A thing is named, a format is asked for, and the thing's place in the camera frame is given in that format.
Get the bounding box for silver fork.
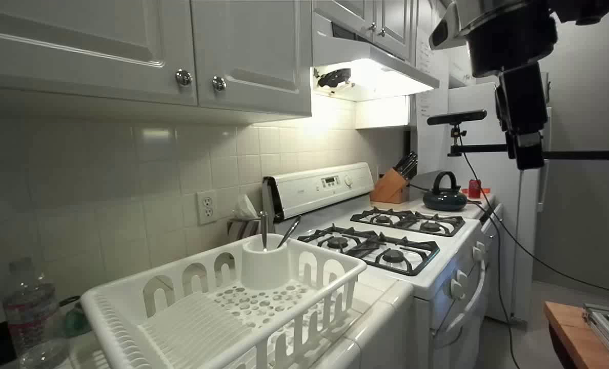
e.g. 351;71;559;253
277;217;302;247
259;210;269;251

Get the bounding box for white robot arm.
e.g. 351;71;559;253
428;0;609;171

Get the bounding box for white plastic dish rack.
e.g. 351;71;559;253
83;237;365;369

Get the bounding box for striped tissue box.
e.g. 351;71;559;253
225;194;259;239

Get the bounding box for wooden knife block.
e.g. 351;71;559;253
371;167;409;202

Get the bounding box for white utensil cup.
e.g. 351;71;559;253
240;233;289;288

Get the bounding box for white range hood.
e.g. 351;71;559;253
311;15;440;100

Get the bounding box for white upper cabinets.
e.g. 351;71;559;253
0;0;423;118

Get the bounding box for black kettle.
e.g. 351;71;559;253
423;173;467;211

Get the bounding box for white gas stove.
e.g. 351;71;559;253
262;162;491;369

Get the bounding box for red small container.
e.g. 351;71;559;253
467;179;483;199

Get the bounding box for white refrigerator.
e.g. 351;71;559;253
414;71;551;326

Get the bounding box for clear plastic water bottle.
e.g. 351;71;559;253
3;256;70;369

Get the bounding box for wooden table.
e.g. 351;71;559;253
543;302;609;369

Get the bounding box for white wall outlet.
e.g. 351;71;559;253
195;190;218;226

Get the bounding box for black camera on stand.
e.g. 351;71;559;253
427;111;489;139

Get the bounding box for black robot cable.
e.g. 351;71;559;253
453;130;609;369

